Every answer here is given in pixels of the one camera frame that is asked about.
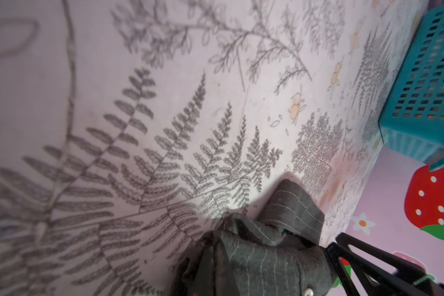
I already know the teal plastic basket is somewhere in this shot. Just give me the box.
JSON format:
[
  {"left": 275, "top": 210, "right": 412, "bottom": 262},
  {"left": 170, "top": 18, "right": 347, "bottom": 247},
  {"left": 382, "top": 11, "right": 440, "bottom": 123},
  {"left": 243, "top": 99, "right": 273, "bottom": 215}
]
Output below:
[{"left": 379, "top": 4, "right": 444, "bottom": 171}]

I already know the dark grey pinstripe shirt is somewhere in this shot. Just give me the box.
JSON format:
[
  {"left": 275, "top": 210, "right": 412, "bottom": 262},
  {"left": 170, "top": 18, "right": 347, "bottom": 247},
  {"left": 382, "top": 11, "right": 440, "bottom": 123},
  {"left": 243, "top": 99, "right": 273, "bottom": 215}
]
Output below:
[{"left": 200, "top": 179, "right": 337, "bottom": 296}]

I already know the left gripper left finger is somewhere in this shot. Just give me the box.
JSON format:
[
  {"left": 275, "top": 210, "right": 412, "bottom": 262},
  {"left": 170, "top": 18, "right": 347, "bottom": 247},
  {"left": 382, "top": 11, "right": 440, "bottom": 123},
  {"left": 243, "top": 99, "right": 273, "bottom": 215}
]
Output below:
[{"left": 173, "top": 236, "right": 229, "bottom": 296}]

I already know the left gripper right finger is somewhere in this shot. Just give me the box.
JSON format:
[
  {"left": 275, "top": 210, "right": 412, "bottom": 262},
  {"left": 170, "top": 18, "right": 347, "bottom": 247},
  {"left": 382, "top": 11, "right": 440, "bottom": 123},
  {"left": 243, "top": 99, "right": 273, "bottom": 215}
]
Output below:
[{"left": 326, "top": 233, "right": 444, "bottom": 296}]

